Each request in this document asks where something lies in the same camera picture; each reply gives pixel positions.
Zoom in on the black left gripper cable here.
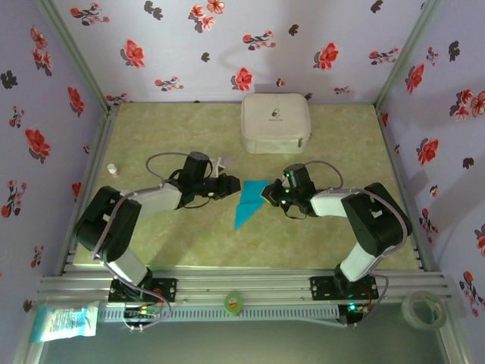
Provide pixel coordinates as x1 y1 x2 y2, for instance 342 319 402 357
181 196 211 210

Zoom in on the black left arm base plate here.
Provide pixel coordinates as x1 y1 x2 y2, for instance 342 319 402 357
108 278 178 303

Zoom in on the aluminium side rail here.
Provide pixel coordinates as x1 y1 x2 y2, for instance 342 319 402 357
374 105 437 273
55 105 119 275

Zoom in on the lavender arm cable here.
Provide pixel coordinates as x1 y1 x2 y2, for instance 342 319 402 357
92 152 190 333
302 160 414 329

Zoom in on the aluminium frame leg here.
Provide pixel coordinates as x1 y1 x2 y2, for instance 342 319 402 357
438 322 473 364
13 339 43 364

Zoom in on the blue white wipes packet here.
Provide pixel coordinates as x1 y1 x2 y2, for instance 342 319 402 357
30 301 100 344

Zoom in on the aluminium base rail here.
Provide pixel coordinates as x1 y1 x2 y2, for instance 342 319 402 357
36 266 458 305

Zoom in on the white zippered medicine case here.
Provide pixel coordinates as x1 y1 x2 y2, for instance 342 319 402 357
240 93 313 155

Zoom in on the blue cloth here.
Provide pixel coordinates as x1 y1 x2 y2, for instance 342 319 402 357
233 180 271 231

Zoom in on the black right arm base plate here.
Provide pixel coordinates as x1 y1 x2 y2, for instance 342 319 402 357
309 275 380 303

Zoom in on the lavender right arm cable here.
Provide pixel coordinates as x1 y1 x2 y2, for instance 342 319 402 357
302 160 414 329

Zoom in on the lavender left arm cable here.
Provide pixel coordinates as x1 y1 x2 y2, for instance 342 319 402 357
92 152 190 333

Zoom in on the clear tape roll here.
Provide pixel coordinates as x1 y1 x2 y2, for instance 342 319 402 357
401 290 447 331

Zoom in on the aluminium corner post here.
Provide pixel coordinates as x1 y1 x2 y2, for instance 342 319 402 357
374 0 445 109
33 0 114 111

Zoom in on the grey slotted cable duct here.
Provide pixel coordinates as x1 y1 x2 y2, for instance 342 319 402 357
97 303 340 323

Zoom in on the small green tape roll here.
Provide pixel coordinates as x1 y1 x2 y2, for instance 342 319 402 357
223 290 244 316

